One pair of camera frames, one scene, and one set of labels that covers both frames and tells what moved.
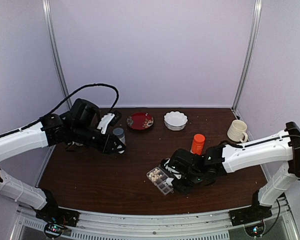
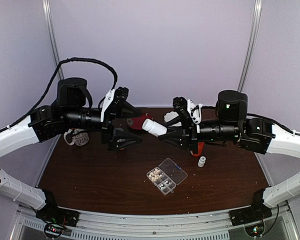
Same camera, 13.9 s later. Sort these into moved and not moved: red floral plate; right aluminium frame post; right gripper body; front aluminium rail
Moved: right gripper body
Not moved: red floral plate; right aluminium frame post; front aluminium rail
